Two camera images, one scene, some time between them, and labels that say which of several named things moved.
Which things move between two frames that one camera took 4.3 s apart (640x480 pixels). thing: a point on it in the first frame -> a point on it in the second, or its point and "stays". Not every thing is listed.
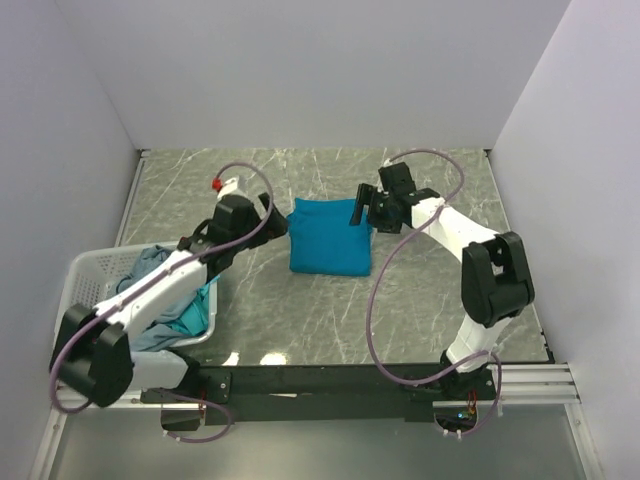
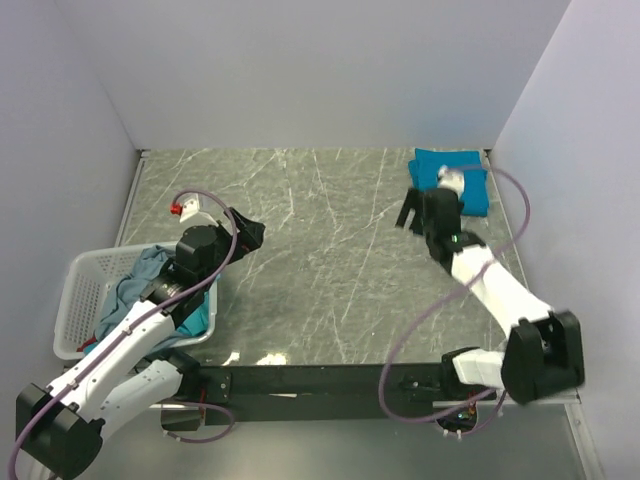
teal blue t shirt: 322,240 -> 424,173
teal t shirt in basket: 195,320 stays
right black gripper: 364,197 -> 414,200
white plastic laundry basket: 92,275 stays
